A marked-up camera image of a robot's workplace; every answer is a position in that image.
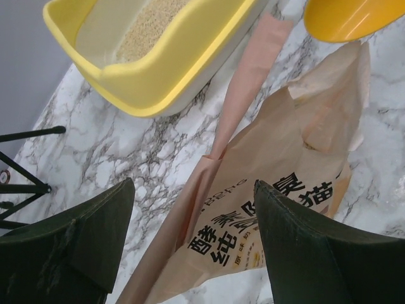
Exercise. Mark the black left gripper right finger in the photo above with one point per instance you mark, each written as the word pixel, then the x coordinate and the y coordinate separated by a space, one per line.
pixel 311 258

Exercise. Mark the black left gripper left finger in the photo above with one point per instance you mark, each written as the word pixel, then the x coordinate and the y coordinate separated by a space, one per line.
pixel 71 257

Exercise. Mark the pink cat litter bag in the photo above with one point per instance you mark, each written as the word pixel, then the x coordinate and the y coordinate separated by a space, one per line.
pixel 298 143

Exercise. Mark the orange plastic scoop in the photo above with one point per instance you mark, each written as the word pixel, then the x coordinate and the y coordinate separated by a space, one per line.
pixel 343 21

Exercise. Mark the yellow litter box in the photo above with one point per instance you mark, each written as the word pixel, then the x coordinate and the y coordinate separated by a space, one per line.
pixel 163 82

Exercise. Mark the beige cat litter pile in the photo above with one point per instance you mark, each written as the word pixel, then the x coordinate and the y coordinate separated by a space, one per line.
pixel 147 28

